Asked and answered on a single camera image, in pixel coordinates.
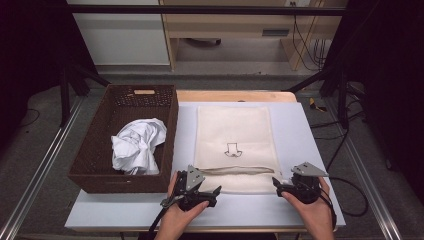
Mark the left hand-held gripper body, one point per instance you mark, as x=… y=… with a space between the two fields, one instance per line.
x=193 y=178

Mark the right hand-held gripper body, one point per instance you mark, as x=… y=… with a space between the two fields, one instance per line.
x=305 y=185

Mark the white shirt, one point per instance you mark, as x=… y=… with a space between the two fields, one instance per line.
x=140 y=143

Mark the brown woven basket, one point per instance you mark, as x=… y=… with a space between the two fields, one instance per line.
x=95 y=150

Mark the person's right hand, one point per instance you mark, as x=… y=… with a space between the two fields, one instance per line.
x=311 y=213

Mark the yellow and black tool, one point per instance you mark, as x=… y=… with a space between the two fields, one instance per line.
x=314 y=104

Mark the black metal stand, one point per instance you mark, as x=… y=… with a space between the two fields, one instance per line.
x=66 y=93
x=341 y=100

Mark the black curtain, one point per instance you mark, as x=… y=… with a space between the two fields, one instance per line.
x=386 y=83
x=30 y=50

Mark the white cabinet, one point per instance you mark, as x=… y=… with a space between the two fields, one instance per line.
x=123 y=36

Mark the black horizontal bar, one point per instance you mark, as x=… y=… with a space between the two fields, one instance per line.
x=200 y=10

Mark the aluminium rail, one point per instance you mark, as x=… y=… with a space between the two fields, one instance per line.
x=40 y=163
x=370 y=186

